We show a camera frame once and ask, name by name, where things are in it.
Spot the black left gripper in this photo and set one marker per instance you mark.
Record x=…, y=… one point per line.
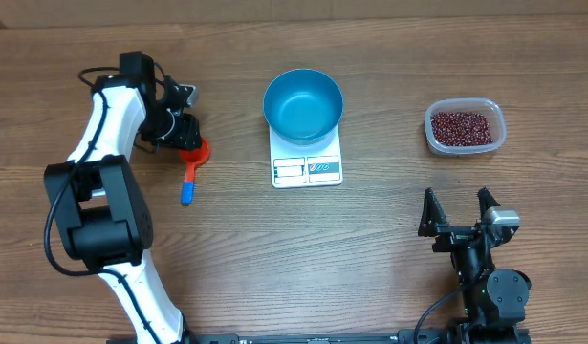
x=189, y=127

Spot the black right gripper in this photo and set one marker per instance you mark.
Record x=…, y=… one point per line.
x=452, y=236

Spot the red plastic scoop blue handle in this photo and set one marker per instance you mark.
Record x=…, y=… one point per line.
x=192, y=159

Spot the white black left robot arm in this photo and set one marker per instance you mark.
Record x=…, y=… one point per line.
x=99, y=223

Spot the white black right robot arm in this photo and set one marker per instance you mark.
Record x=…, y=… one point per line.
x=494, y=299

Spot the white digital kitchen scale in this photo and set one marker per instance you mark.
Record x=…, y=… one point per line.
x=310, y=165

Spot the teal plastic bowl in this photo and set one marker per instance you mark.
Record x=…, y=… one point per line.
x=303, y=106

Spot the red beans pile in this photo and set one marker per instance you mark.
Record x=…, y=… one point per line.
x=461, y=129

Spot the clear plastic bean container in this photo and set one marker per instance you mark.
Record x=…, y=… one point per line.
x=484, y=106

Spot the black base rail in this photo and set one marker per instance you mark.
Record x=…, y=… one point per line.
x=405, y=336

